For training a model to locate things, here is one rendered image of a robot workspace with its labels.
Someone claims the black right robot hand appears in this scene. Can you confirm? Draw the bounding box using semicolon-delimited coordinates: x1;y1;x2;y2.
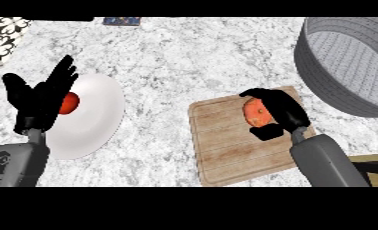
237;87;313;142

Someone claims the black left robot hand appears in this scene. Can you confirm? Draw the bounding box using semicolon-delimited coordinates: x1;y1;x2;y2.
1;54;79;136

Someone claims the orange squash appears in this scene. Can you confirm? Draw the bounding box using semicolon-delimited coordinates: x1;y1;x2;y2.
242;97;274;128

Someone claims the wooden cutting board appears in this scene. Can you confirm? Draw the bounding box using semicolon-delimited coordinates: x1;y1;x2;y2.
187;85;317;187

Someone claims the grey woven basket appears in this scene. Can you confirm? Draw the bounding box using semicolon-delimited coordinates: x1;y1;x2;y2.
292;17;378;118

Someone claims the red tomato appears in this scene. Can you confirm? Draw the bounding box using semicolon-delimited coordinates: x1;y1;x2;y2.
57;91;81;115

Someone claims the white plate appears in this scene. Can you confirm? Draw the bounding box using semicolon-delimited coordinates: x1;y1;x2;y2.
44;73;127;161

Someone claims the black and white patterned cloth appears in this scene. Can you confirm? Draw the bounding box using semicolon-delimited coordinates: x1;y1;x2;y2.
0;17;32;65

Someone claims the olive and black object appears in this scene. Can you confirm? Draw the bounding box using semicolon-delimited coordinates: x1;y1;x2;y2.
347;153;378;188

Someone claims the dark blue patterned box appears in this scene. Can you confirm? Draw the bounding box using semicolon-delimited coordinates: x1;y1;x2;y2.
102;17;141;27

